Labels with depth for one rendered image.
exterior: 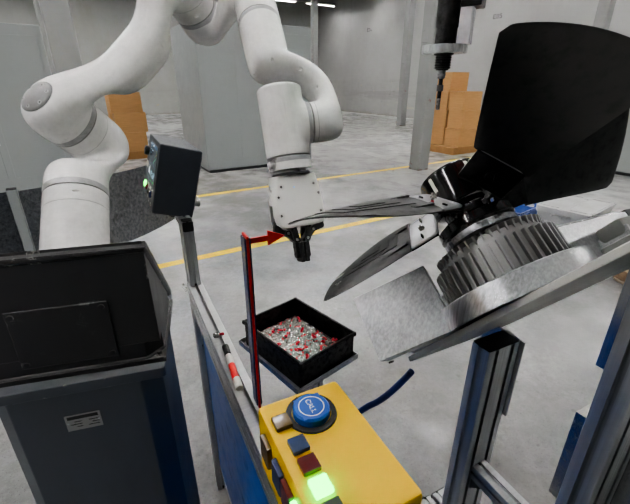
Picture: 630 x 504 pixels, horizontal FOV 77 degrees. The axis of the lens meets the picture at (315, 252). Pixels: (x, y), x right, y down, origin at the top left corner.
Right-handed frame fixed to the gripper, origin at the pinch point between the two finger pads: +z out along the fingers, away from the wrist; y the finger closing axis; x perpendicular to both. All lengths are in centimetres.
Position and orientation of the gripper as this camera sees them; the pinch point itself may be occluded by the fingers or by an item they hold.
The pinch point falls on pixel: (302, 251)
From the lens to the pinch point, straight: 78.3
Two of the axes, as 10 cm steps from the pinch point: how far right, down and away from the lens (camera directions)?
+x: -4.3, -0.7, 9.0
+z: 1.4, 9.8, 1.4
